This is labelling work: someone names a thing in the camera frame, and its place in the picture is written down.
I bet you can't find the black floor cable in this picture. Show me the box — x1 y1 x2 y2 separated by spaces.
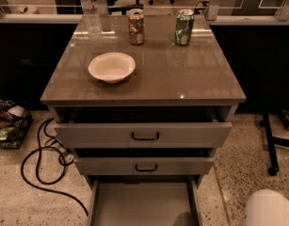
20 117 89 218

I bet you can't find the white paper bowl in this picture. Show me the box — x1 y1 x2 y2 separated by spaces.
88 53 136 84

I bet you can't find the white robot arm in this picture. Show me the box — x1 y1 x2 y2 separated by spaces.
244 189 289 226

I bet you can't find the orange soda can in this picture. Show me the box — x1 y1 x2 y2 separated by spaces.
127 8 144 45

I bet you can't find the grey bottom drawer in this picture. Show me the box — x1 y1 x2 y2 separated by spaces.
86 176 202 226

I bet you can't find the grey top drawer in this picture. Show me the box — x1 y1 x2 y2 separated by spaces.
55 119 232 149

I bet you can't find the grey middle drawer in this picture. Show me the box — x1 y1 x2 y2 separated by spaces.
75 149 214 176

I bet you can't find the grey drawer cabinet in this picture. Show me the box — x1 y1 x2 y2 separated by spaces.
40 14 247 186

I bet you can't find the box of snack bags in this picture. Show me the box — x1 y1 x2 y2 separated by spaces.
0 99 33 150

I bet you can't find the black wheeled stand base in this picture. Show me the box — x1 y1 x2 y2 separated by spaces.
259 113 289 176

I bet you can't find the green soda can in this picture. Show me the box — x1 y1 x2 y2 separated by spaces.
175 8 194 45

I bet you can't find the clear plastic water bottle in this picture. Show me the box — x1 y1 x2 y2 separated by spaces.
80 0 102 34

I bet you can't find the grey drawer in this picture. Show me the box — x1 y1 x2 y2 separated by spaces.
55 119 232 149
75 149 214 176
86 176 202 226

